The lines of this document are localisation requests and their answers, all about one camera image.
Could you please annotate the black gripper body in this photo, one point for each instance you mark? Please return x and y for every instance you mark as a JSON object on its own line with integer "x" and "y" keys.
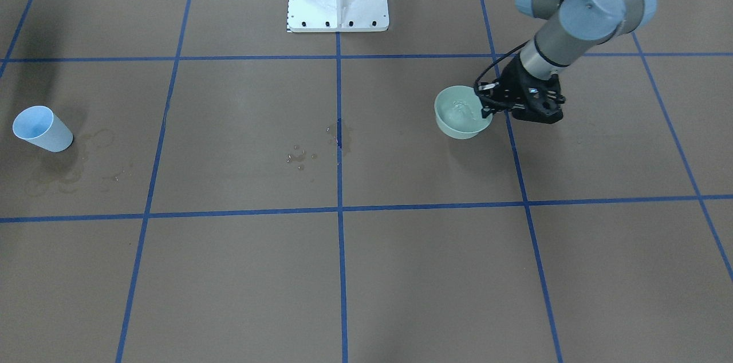
{"x": 513, "y": 81}

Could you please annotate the pale green bowl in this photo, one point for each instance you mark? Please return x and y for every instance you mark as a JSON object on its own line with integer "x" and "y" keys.
{"x": 458, "y": 112}

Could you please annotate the light blue plastic cup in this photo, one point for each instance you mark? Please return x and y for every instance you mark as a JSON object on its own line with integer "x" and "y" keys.
{"x": 39, "y": 126}

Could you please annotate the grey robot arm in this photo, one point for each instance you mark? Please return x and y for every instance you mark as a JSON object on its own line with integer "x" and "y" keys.
{"x": 572, "y": 27}

